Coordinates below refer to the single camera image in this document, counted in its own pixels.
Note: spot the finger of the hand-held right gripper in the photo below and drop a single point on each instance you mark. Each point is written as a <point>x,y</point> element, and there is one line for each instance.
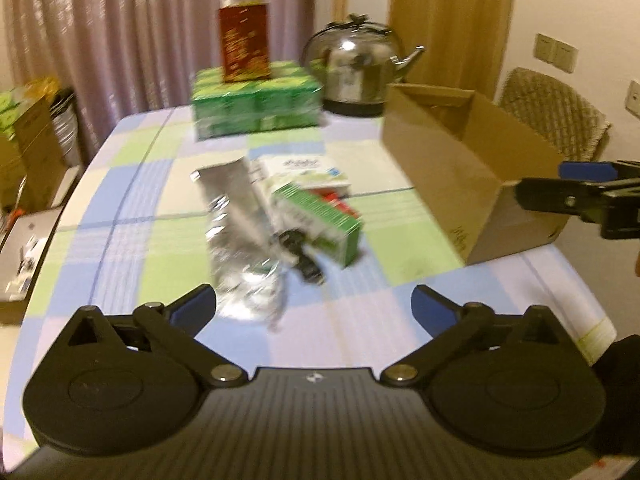
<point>587,170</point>
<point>560,197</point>

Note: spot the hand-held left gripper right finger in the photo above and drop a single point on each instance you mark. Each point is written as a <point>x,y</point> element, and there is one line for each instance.
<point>434,310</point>

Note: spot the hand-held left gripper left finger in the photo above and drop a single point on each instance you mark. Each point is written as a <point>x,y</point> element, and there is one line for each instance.
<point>192,310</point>

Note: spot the silver foil bag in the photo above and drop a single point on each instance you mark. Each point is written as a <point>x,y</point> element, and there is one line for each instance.
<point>230,220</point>

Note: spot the brown cardboard box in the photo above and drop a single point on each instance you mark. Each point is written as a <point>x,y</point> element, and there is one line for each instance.
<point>450,175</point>

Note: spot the small black object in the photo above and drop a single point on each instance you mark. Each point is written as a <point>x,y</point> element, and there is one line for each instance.
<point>302,257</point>

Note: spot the green medicine box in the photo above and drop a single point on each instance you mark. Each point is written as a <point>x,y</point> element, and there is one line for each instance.
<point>320,225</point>

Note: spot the red packet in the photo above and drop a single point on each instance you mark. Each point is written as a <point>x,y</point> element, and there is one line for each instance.
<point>337,200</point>

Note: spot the white box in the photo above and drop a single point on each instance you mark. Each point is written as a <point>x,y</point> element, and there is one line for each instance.
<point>300,167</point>

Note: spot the chair with quilted beige cover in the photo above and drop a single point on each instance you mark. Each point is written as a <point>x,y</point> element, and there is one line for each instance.
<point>555,110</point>

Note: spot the checked blue green tablecloth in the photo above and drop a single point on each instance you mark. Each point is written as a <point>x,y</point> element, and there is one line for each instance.
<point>150,185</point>

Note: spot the wooden door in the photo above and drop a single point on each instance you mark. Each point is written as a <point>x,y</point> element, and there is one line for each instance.
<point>450,20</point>

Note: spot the green tissue multipack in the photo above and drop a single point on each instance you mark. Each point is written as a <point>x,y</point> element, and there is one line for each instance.
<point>240,105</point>

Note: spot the brown cardboard carton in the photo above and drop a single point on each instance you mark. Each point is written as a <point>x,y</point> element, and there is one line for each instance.
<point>35,160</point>

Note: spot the steel pot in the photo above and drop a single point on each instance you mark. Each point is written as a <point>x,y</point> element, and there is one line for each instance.
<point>66,130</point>

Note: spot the stainless steel kettle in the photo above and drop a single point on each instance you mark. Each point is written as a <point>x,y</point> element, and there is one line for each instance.
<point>350,70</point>

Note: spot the yellow plastic bag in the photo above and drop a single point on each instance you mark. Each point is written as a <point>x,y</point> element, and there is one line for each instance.
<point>45,87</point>

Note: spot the small green tissue box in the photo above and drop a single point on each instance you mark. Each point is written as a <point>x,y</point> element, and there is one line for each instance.
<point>10,110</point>

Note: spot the red gold paper box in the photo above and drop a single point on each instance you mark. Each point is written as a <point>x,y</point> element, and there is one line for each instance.
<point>244,42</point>

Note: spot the mauve pleated curtain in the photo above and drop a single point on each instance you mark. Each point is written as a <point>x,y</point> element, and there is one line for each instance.
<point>140,35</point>

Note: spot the beige wall antenna socket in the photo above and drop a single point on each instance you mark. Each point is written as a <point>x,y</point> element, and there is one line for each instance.
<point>634,100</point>

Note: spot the beige wall socket plate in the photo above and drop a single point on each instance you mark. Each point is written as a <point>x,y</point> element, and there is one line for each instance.
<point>566,56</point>
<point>545,49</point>

